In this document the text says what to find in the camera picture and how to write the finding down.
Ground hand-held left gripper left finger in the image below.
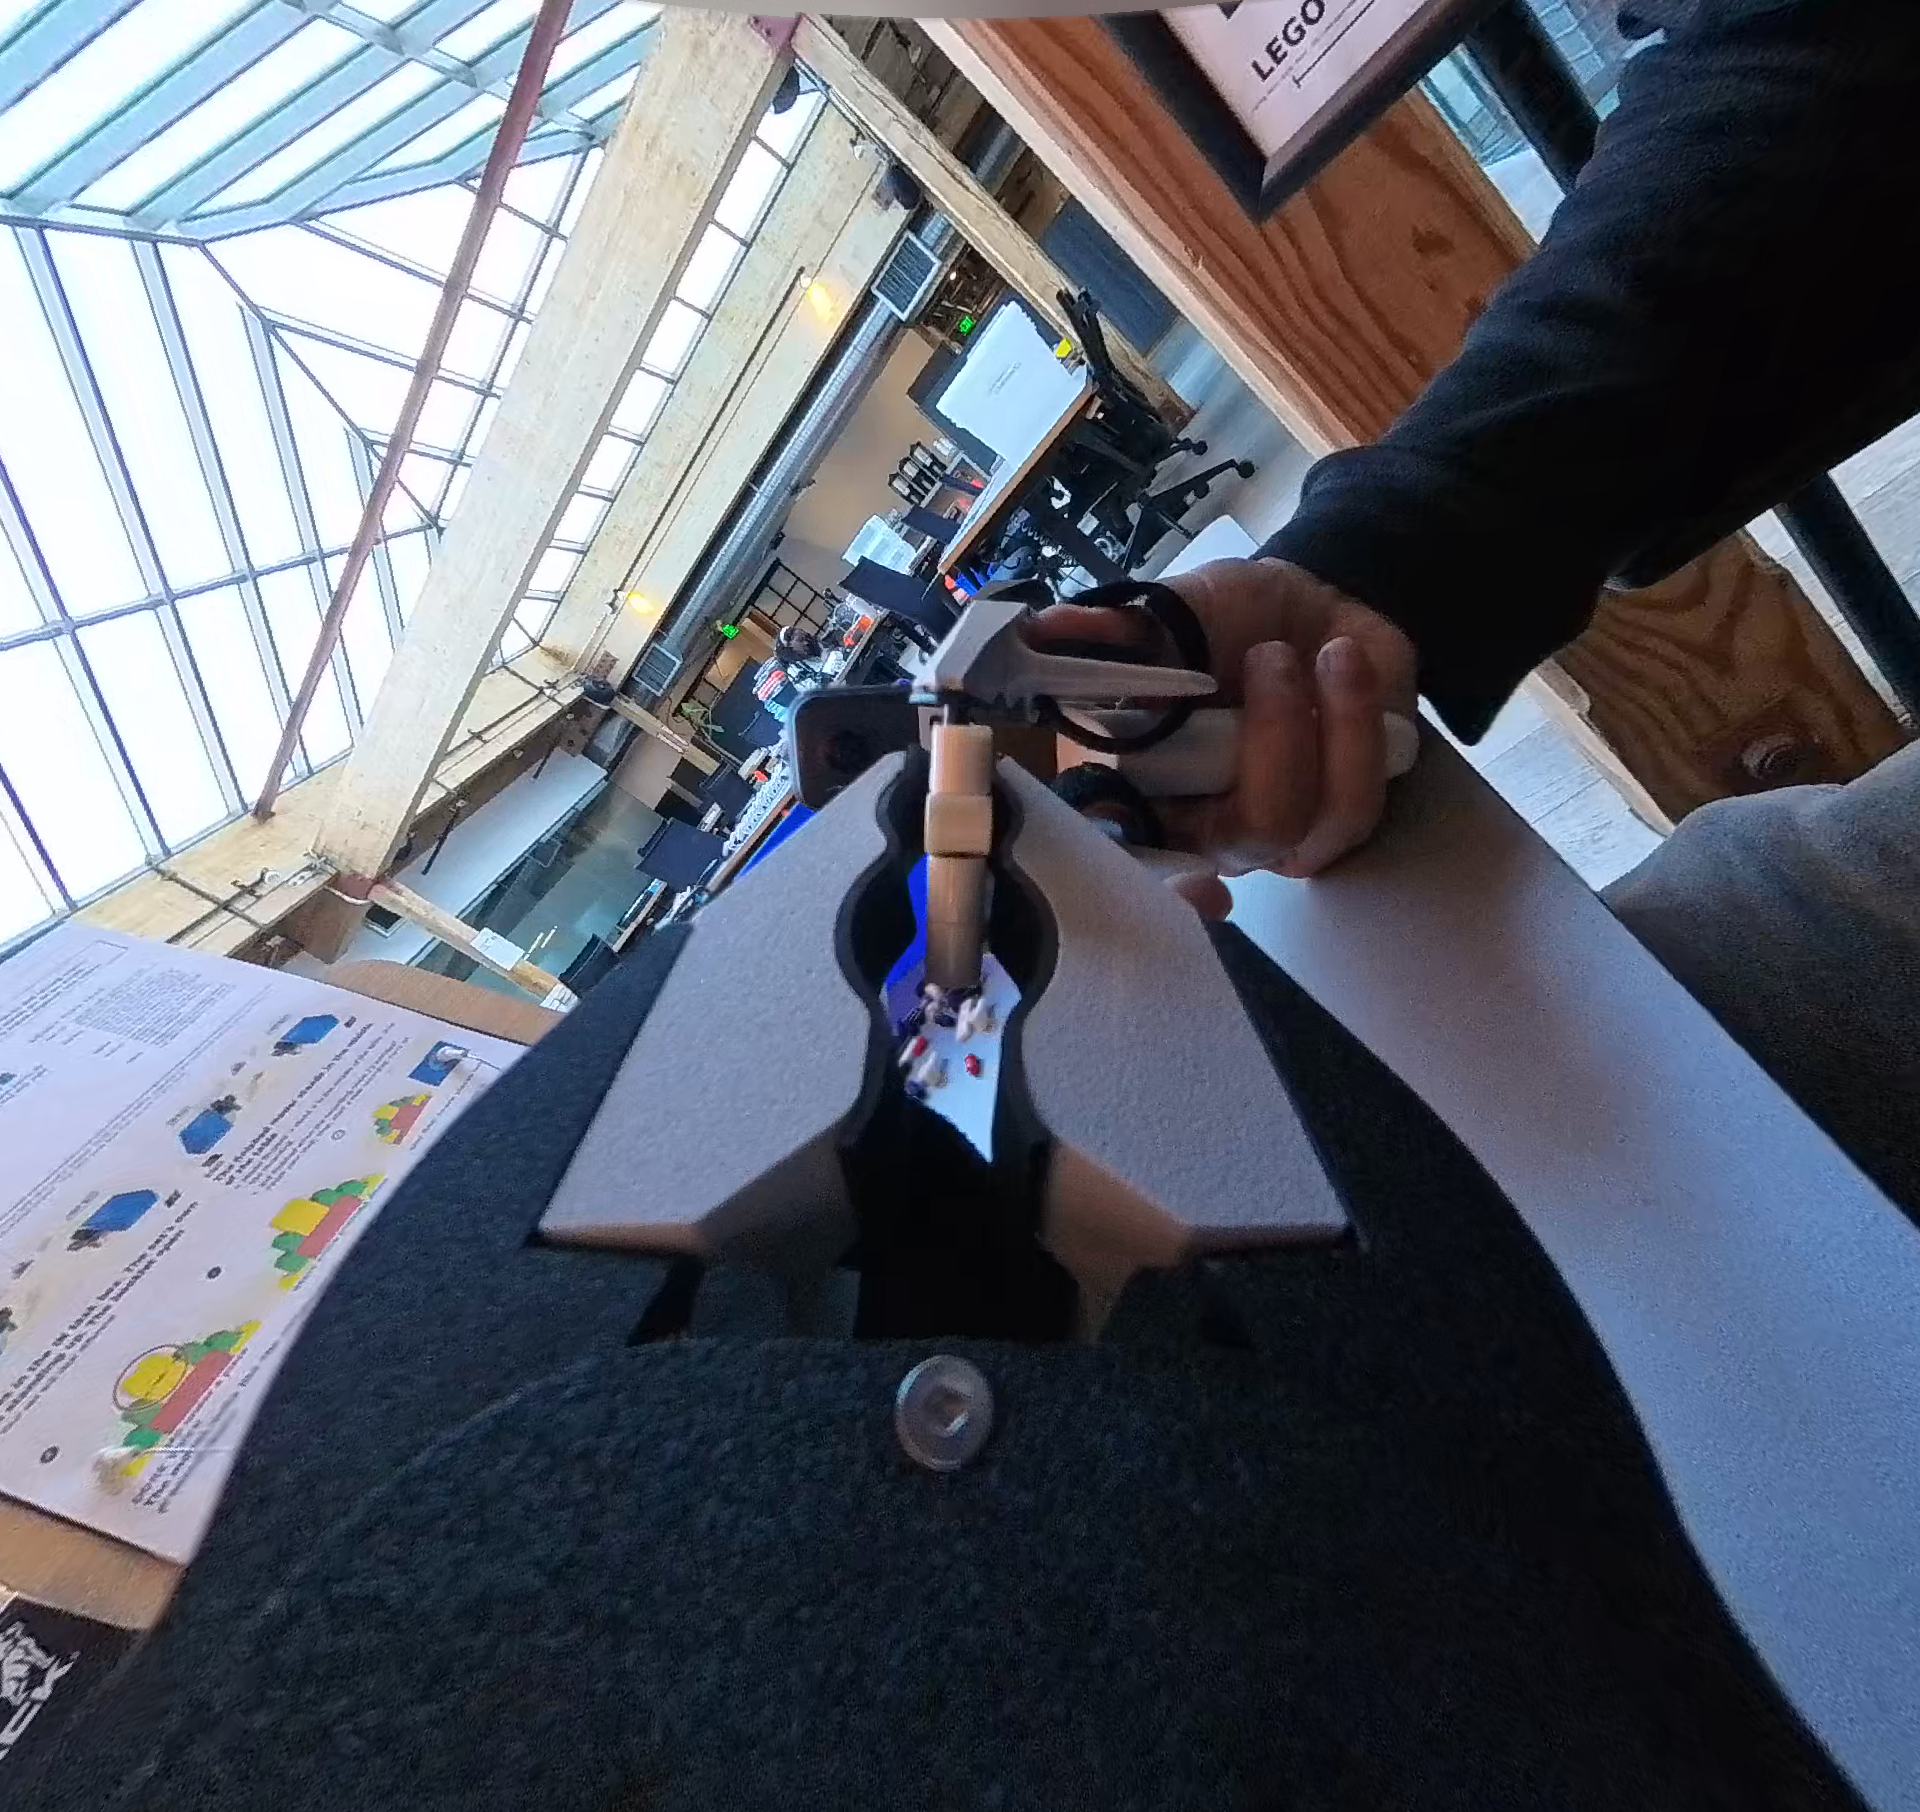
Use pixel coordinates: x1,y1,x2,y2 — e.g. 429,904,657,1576
537,755,920,1341

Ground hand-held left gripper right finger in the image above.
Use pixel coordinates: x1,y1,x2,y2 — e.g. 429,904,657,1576
983,761,1354,1347

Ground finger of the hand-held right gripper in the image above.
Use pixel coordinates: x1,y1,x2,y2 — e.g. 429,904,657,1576
910,600,1221,716

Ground person's right forearm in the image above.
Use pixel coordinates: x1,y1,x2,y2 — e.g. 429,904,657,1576
1260,0,1920,745

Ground scattered small lego pieces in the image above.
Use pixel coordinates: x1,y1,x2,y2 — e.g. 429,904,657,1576
897,980,1022,1094

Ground printed lego instruction sheet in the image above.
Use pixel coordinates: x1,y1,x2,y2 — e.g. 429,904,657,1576
0,925,530,1567

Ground black lego set box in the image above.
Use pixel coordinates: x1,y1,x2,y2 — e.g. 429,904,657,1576
0,1587,92,1762

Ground person's right hand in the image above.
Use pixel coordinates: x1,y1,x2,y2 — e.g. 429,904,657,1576
1162,556,1423,922

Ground black office chair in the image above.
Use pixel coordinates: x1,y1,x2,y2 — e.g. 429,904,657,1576
1049,287,1258,577

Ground white top table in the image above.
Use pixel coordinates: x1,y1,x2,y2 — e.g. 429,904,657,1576
899,296,1103,585

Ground person's grey trousers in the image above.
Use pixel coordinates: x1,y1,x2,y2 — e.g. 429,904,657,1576
1596,740,1920,1244

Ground black framed tag sign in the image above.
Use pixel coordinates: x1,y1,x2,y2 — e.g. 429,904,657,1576
1101,0,1614,222

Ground wooden post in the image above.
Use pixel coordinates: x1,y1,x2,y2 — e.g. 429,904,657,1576
918,13,1913,831

